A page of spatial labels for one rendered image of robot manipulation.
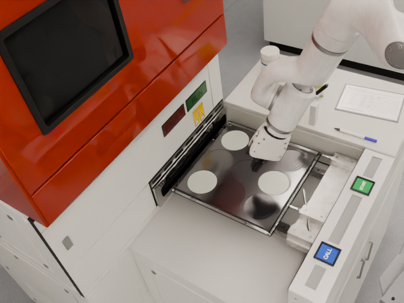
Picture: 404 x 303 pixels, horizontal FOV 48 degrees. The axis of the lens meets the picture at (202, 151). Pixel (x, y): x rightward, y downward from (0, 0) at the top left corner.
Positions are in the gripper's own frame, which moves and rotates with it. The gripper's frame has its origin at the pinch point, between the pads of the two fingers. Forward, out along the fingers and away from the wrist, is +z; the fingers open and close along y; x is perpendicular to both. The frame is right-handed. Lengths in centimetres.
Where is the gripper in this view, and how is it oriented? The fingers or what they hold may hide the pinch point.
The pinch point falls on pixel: (256, 164)
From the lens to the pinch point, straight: 141.2
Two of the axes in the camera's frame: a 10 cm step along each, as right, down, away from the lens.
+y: 9.5, 1.8, 2.5
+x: -0.5, -7.2, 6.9
